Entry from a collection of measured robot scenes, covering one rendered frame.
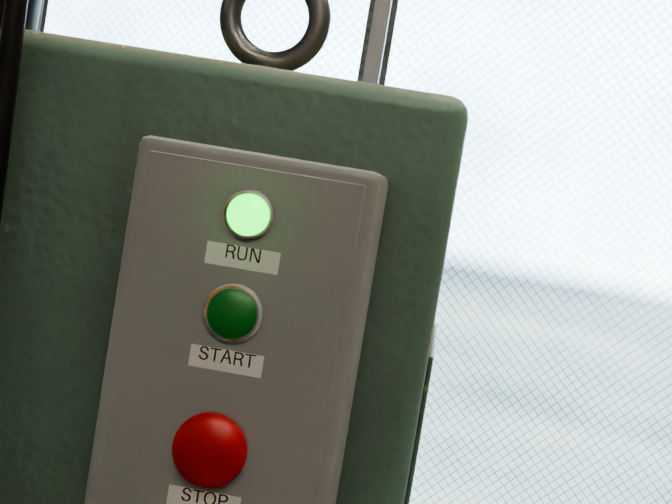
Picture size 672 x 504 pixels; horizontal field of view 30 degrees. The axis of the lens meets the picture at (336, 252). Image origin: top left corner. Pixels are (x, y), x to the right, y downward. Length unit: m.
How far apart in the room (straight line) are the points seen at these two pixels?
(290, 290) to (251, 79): 0.11
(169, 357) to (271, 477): 0.06
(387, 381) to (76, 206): 0.16
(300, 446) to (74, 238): 0.15
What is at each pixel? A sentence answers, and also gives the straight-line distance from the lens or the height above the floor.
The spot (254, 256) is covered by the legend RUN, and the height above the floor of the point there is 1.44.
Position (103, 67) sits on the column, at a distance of 0.58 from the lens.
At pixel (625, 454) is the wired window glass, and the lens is 2.08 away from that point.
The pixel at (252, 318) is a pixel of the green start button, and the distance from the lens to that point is 0.50.
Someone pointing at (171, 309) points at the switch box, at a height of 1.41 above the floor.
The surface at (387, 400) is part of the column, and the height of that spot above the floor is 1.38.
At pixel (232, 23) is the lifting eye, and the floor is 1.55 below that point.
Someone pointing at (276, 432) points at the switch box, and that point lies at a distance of 0.51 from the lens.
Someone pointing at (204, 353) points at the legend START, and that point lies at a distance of 0.51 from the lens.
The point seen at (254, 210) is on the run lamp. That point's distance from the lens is 0.50.
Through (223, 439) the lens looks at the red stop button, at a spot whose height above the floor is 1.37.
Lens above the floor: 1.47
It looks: 3 degrees down
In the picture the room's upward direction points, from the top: 9 degrees clockwise
